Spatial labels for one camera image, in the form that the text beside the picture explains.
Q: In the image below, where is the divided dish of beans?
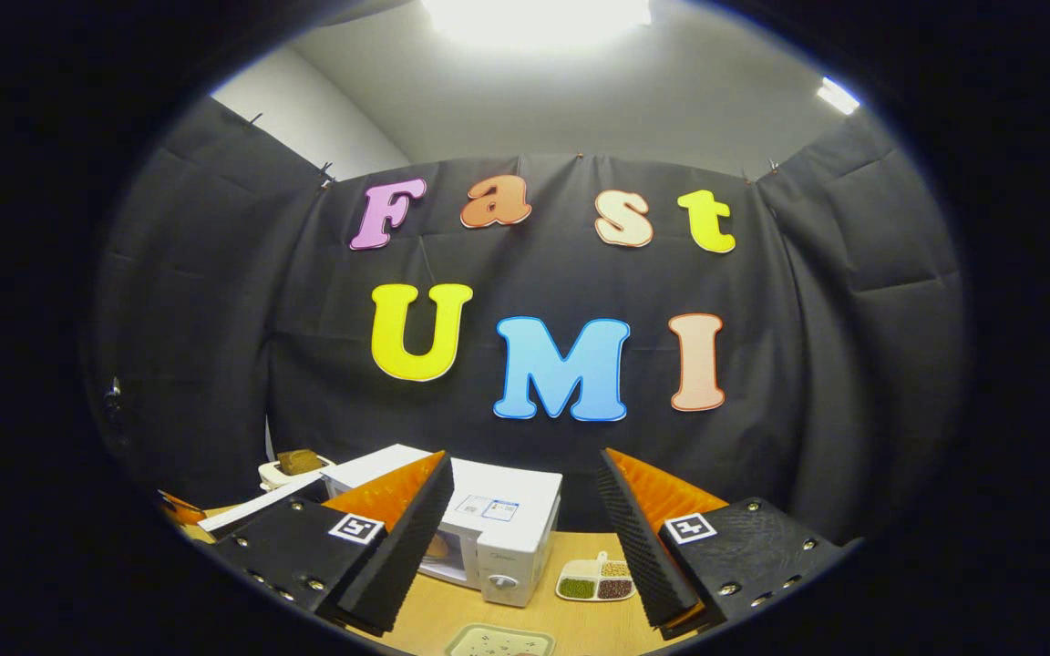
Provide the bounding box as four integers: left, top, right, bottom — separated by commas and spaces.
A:
555, 551, 635, 602

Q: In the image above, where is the small ceiling light panel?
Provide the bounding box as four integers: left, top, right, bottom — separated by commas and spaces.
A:
817, 77, 861, 116

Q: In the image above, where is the pale green rectangular plate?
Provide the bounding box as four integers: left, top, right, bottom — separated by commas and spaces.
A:
445, 623, 556, 656

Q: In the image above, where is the white toaster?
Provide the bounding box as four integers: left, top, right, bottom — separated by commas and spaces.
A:
258, 454, 336, 493

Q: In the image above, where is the black backdrop cloth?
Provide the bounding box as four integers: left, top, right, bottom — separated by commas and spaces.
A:
87, 96, 968, 548

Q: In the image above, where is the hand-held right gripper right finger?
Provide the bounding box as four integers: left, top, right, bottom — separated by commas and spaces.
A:
596, 446, 863, 641

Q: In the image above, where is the white microwave oven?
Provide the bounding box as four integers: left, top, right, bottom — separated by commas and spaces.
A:
200, 444, 564, 609

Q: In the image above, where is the large ceiling light panel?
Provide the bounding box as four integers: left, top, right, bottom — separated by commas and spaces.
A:
423, 0, 652, 51

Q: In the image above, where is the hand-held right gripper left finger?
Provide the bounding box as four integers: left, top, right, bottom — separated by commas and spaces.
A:
213, 449, 456, 637

